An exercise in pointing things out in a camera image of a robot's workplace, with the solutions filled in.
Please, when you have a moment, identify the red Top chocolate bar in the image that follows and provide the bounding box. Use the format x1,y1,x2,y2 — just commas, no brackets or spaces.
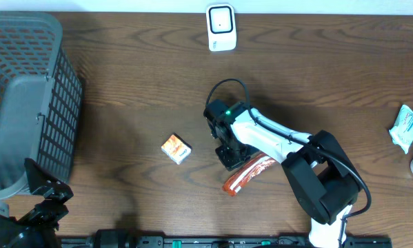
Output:
222,152,278,197

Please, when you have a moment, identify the orange small carton box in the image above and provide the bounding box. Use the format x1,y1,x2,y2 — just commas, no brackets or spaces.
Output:
161,134,192,165

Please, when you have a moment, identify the light blue snack packet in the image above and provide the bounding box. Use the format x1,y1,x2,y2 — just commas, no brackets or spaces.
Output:
389,105,413,154

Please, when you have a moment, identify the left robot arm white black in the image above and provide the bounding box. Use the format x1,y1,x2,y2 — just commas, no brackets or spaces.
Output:
0,158,74,248

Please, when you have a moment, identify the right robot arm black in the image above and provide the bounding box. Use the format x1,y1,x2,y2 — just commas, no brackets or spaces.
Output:
203,99,365,247

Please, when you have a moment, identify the white barcode scanner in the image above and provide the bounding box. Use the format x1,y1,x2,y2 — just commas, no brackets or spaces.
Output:
206,3,237,52

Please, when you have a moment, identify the grey plastic basket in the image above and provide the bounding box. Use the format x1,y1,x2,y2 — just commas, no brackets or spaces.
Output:
0,12,83,200

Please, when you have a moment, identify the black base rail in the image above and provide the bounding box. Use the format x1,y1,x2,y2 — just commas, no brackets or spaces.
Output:
59,229,394,248

